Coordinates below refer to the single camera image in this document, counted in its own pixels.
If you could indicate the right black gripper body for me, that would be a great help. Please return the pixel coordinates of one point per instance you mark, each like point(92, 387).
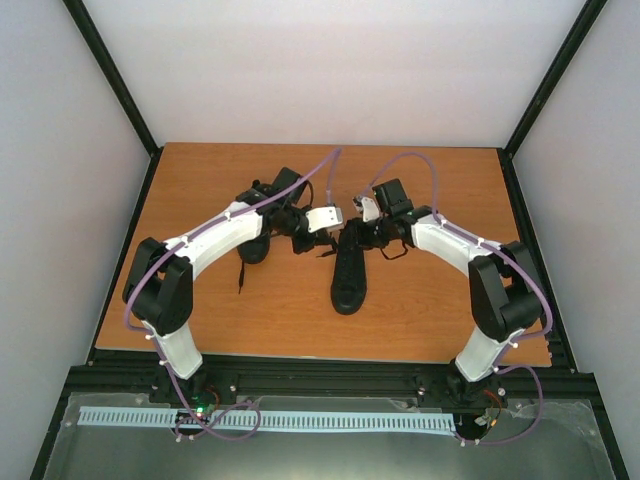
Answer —
point(375, 237)

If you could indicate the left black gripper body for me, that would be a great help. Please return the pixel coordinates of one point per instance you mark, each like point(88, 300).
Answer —
point(300, 246)

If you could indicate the black sneaker with laces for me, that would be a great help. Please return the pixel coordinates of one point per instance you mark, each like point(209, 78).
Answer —
point(349, 286)

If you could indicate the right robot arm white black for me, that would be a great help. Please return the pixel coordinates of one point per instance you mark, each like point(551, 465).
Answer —
point(505, 297)

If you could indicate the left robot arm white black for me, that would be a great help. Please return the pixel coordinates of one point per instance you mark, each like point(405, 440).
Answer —
point(159, 289)

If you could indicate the black sneaker left one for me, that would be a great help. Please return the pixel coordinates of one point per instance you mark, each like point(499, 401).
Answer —
point(252, 252)

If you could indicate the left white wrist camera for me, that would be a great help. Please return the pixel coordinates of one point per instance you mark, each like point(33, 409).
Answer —
point(329, 218)

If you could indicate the grey metal base plate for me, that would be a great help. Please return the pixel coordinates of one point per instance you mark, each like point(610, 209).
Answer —
point(531, 440)

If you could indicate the white slotted cable duct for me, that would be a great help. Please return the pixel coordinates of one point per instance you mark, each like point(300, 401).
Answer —
point(271, 421)

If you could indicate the right black corner post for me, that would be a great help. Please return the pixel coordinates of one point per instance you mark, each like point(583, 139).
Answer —
point(569, 47)

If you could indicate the black corner post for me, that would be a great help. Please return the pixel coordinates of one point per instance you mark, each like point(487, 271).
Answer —
point(101, 54)
point(569, 47)

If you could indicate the left black corner post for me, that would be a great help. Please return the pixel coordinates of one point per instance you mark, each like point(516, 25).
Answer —
point(101, 54)

